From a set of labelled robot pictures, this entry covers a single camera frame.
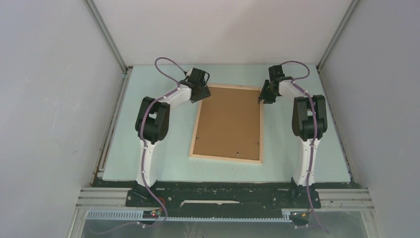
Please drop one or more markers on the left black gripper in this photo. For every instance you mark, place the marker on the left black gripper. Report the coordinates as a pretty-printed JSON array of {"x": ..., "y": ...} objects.
[{"x": 205, "y": 93}]

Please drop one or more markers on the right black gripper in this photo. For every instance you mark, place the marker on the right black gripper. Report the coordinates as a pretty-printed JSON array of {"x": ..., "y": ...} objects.
[{"x": 268, "y": 99}]

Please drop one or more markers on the wooden picture frame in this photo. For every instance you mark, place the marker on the wooden picture frame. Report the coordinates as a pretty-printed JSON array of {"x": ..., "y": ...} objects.
[{"x": 226, "y": 159}]

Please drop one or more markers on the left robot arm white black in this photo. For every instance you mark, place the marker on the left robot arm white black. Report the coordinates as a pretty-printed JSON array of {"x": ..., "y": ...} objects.
[{"x": 152, "y": 123}]

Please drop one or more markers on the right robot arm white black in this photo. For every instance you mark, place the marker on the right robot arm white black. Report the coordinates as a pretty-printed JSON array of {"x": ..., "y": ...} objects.
[{"x": 309, "y": 119}]

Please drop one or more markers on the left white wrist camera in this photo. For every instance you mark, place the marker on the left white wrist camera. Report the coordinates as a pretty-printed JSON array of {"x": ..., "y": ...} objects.
[{"x": 189, "y": 72}]

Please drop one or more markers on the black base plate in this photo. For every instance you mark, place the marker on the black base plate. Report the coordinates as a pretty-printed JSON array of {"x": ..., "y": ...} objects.
[{"x": 224, "y": 200}]

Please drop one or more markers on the aluminium rail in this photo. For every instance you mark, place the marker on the aluminium rail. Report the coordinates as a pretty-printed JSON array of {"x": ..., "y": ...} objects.
[{"x": 330, "y": 199}]

